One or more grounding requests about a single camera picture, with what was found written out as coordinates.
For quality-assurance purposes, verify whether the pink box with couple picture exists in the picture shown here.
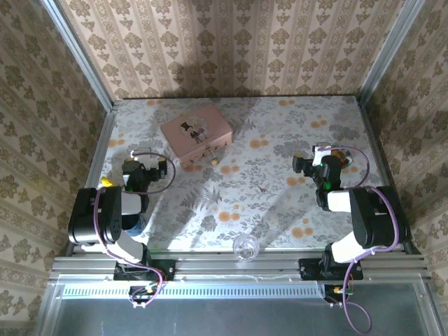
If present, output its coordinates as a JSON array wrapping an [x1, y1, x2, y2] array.
[[160, 104, 235, 169]]

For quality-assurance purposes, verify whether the leaf pattern bowl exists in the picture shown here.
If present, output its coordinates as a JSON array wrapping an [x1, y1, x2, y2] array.
[[330, 148, 354, 169]]

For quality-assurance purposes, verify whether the dark blue cup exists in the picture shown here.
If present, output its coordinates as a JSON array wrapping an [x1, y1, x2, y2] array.
[[124, 213, 146, 236]]

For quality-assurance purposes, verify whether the clear glass cup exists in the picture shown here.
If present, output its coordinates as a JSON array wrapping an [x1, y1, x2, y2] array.
[[232, 233, 261, 263]]

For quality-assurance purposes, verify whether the left black connector block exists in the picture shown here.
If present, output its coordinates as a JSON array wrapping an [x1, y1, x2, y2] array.
[[128, 285, 158, 309]]

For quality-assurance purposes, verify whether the black connector block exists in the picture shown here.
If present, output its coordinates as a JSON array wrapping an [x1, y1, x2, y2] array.
[[128, 285, 158, 309], [323, 283, 355, 309]]

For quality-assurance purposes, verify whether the right black connector block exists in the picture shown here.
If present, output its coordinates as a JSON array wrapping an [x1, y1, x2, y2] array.
[[323, 283, 355, 309]]

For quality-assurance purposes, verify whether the grey metal sheet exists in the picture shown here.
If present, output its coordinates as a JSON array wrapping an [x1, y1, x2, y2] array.
[[34, 274, 448, 336]]

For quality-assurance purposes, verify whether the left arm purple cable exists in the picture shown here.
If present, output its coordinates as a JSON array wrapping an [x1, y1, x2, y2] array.
[[92, 150, 177, 309]]

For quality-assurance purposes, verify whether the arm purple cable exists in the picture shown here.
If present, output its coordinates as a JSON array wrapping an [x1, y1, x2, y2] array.
[[92, 150, 177, 309], [328, 145, 402, 335]]

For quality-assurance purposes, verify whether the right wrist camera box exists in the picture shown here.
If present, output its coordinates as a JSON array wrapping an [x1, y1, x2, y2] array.
[[312, 143, 333, 165]]

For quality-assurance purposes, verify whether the left aluminium side rail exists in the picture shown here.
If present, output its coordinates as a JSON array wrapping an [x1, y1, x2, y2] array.
[[64, 108, 118, 256]]

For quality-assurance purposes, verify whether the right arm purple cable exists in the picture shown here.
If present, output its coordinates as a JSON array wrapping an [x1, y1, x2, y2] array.
[[328, 145, 402, 335]]

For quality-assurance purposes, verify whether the left black mount plate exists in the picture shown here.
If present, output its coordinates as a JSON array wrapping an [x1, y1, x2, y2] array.
[[113, 259, 176, 282]]

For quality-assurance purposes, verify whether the black mount plate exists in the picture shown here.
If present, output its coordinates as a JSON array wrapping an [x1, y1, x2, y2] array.
[[113, 259, 176, 282], [298, 257, 364, 282]]

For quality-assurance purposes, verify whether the right black mount plate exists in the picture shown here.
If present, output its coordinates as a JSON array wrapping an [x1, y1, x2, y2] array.
[[298, 257, 364, 282]]

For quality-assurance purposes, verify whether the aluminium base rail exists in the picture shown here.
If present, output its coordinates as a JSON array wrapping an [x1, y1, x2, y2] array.
[[48, 252, 430, 281]]

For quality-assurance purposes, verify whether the left aluminium corner post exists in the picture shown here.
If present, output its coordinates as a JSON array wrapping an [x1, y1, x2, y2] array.
[[38, 0, 116, 112]]

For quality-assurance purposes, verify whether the aluminium corner post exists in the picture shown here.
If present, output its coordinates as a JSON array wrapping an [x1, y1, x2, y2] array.
[[357, 0, 428, 106], [38, 0, 116, 112]]

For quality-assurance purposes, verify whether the right aluminium corner post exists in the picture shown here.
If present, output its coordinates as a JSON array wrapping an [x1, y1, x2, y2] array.
[[357, 0, 428, 106]]

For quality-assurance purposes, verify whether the white slotted cable duct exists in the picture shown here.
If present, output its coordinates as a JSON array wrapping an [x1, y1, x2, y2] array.
[[62, 282, 326, 299]]

